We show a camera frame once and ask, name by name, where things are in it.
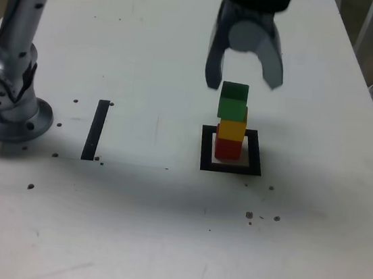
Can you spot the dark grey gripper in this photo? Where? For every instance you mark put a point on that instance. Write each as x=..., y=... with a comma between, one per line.
x=254, y=14

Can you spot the green cube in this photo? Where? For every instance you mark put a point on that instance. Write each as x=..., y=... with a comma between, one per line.
x=232, y=107

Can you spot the yellow cube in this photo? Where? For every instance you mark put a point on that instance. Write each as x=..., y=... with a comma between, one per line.
x=232, y=129

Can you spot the red cube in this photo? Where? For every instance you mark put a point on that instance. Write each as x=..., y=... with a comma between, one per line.
x=227, y=149

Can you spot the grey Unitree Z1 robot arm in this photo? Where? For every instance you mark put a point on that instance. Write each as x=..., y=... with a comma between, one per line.
x=13, y=57

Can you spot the black tape square outline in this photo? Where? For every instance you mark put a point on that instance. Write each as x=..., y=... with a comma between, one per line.
x=204, y=163

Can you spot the black tape strip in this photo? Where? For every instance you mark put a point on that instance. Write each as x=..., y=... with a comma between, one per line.
x=95, y=131

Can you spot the white frame leg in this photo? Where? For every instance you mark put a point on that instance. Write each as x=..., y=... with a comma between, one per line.
x=367, y=25

